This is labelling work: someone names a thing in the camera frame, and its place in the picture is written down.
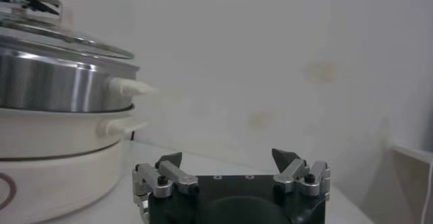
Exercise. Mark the steel steamer basket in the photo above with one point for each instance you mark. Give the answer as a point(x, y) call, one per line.
point(50, 83)

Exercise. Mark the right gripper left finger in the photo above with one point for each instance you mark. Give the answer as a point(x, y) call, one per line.
point(176, 178)

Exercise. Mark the cream electric cooking pot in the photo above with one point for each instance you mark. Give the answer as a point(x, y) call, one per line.
point(50, 174)

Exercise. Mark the white side table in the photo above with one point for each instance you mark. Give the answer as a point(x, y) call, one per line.
point(411, 184)

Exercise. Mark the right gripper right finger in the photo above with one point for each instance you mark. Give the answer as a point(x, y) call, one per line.
point(294, 174)

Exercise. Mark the round glass pot lid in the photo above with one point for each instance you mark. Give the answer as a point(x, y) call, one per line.
point(67, 36)

